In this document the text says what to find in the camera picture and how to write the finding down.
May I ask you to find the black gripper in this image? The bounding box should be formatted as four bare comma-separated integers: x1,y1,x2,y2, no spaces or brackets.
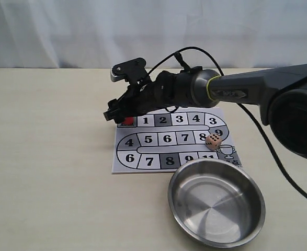
103,71,195,123

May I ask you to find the red cylinder game piece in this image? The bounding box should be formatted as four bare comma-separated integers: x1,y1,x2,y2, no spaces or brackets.
123,117,134,125

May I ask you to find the wooden die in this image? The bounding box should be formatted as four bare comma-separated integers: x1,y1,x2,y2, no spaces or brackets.
205,133,222,151

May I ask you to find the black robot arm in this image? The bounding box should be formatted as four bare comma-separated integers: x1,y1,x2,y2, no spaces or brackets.
104,63,307,159

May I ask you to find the white paper game board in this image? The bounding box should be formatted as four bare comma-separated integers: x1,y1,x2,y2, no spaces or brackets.
112,107,242,174

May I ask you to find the white backdrop curtain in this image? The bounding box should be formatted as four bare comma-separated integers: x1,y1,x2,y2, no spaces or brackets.
0,1,307,68

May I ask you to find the stainless steel bowl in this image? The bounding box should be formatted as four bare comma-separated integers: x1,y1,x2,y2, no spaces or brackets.
167,158,266,249

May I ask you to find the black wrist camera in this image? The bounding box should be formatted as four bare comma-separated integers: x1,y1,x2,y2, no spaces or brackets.
110,58,147,85

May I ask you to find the black cable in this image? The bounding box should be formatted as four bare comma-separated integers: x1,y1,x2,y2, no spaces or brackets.
145,47,307,204

